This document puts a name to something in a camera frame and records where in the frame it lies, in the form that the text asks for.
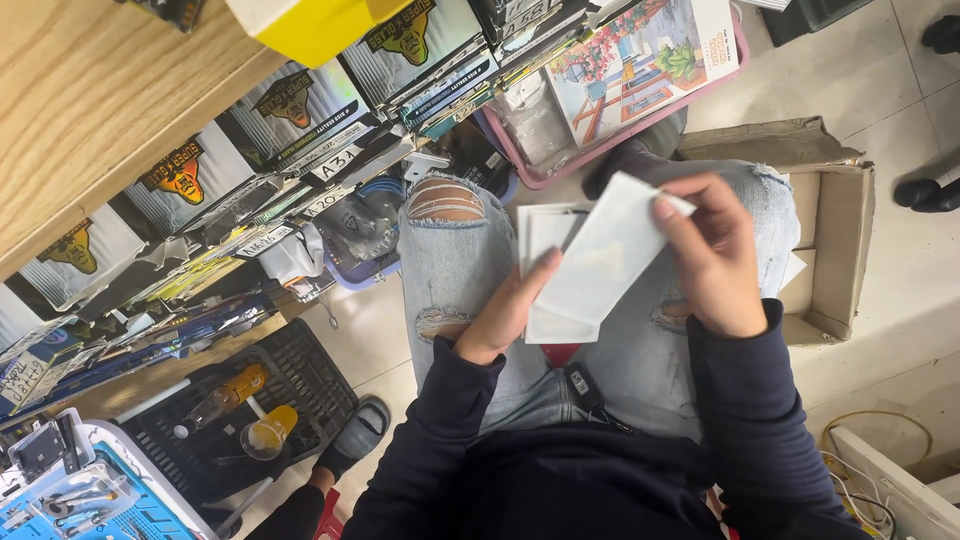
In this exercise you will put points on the stack of white packets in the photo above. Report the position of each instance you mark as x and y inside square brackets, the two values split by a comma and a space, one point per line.
[541, 229]

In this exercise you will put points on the black plastic crate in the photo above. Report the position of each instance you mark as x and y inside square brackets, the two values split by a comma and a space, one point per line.
[307, 367]

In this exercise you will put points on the blue work mat with tools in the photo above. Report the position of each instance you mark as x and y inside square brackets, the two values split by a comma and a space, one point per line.
[142, 517]

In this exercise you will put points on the white board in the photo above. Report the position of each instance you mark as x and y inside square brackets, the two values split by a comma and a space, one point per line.
[892, 487]

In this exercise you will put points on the bottle with orange liquid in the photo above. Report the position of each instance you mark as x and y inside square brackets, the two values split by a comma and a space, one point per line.
[225, 394]

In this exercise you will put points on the white packet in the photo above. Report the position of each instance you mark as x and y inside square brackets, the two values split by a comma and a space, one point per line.
[600, 259]

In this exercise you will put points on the clear plastic tool box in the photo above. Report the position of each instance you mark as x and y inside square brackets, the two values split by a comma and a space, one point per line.
[82, 499]

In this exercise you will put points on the black car key fob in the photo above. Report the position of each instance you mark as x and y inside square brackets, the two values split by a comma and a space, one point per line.
[579, 382]

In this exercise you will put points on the open cardboard box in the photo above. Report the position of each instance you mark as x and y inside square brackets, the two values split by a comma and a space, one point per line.
[832, 247]

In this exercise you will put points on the rack of screen protector packets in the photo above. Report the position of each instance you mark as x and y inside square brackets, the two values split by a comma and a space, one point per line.
[300, 127]

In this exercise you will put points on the box with painted picture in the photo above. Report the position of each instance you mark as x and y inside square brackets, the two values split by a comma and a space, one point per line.
[637, 67]

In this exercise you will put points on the person's dark navy sweater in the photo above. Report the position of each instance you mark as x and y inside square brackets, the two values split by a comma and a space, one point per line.
[585, 487]

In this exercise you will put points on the clear plastic bags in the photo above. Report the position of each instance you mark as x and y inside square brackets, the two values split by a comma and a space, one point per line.
[532, 120]

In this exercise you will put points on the yellow box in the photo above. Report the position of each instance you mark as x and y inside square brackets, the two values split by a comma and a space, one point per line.
[315, 26]

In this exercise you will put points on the dark plastic bin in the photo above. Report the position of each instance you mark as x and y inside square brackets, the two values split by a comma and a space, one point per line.
[810, 19]

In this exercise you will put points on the pink plastic basket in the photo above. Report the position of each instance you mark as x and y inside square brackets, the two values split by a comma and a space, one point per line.
[525, 174]

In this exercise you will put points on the person's ripped blue jeans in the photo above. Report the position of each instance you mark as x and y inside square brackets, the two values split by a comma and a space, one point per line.
[457, 262]

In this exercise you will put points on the person's right hand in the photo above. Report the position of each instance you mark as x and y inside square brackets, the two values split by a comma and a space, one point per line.
[720, 262]

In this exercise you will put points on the clear cup with orange drink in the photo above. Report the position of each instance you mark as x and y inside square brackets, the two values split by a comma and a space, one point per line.
[268, 433]

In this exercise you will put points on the person's left hand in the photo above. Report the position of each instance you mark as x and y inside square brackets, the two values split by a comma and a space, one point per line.
[499, 322]

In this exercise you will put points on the wooden counter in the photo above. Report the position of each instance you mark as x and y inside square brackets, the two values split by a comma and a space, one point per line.
[90, 105]

